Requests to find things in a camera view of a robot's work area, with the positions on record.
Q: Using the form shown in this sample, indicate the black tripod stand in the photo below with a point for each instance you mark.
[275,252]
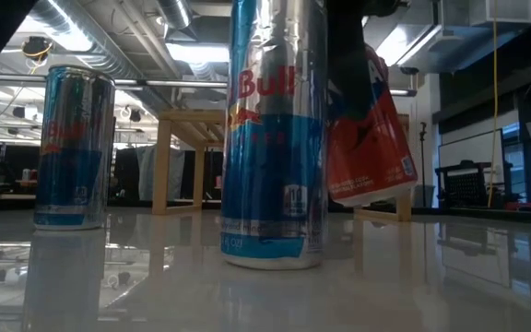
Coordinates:
[423,152]

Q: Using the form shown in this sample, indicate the red and blue Fanta can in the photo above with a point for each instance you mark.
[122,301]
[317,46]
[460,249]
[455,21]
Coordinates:
[371,157]

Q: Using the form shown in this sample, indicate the grey bin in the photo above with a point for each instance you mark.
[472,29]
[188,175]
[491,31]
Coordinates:
[427,196]

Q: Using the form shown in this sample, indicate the blue silver Red Bull can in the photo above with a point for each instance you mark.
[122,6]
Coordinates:
[270,184]
[74,175]

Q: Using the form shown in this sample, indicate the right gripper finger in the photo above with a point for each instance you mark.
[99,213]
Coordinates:
[348,60]

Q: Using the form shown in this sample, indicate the wooden slatted shelf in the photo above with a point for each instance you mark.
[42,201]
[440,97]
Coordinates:
[161,161]

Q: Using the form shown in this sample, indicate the black round ceiling fixture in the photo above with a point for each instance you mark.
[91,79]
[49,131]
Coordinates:
[37,46]

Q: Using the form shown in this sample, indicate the silver round ceiling duct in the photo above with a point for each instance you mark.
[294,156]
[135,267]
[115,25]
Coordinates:
[174,13]

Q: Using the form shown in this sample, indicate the grey fabric cover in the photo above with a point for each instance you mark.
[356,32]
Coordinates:
[145,173]

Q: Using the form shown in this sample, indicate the long ceiling light tube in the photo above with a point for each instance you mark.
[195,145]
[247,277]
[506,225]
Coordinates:
[178,84]

